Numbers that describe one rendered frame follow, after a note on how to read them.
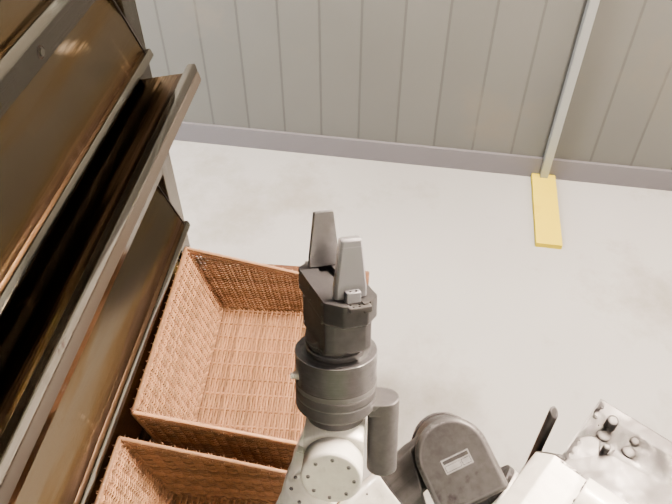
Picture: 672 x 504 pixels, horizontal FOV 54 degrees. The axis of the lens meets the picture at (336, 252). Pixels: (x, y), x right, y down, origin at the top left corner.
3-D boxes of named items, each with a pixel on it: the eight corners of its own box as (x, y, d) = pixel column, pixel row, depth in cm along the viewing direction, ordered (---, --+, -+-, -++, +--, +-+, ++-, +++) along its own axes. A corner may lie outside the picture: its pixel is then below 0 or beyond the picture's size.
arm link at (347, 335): (356, 253, 74) (355, 346, 78) (272, 264, 71) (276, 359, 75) (402, 300, 63) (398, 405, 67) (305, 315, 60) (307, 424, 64)
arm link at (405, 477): (377, 462, 97) (446, 401, 98) (418, 512, 95) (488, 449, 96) (376, 473, 86) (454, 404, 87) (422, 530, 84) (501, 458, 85)
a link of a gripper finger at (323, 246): (309, 213, 67) (310, 269, 70) (338, 210, 68) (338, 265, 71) (305, 209, 69) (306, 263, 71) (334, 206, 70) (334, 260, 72)
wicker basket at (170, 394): (149, 470, 171) (125, 415, 151) (196, 304, 210) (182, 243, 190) (336, 483, 168) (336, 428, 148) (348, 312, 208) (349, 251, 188)
